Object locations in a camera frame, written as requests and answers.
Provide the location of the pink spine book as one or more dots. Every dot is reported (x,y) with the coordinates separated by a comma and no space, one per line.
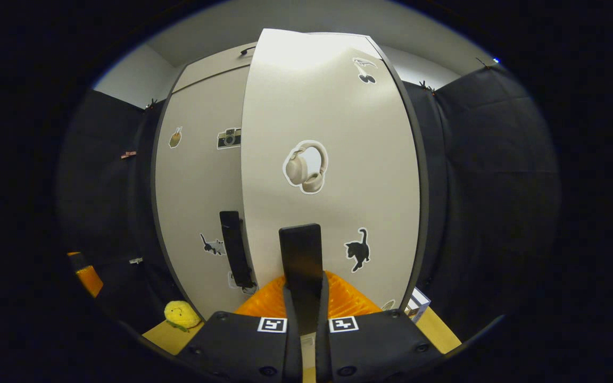
(409,311)

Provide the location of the beige cabinet door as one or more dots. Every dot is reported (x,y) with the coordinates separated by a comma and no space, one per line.
(328,106)
(195,181)

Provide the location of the black cloth clip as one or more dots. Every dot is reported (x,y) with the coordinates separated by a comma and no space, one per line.
(152,103)
(425,86)
(482,62)

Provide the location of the white spine book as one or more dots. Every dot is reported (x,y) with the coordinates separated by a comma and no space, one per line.
(416,307)

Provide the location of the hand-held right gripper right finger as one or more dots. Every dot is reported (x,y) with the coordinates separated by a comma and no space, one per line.
(381,346)

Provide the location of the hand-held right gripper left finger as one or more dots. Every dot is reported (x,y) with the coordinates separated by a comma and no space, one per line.
(242,346)

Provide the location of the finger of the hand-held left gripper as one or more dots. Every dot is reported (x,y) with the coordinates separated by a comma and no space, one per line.
(91,279)

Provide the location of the beige cabinet drawer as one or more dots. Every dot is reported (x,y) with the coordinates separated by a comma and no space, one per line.
(216,66)

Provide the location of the brown cloth clip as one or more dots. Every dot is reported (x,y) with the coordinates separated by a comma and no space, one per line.
(129,155)

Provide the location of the beige double-door shoe cabinet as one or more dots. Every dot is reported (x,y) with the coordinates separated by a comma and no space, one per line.
(424,181)

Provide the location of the yellow plush toy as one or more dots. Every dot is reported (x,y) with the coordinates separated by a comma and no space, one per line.
(181,314)

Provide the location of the small grey clip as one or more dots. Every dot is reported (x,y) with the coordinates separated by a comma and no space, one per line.
(136,260)

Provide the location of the blue spine book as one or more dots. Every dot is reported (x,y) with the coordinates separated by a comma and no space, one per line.
(424,302)

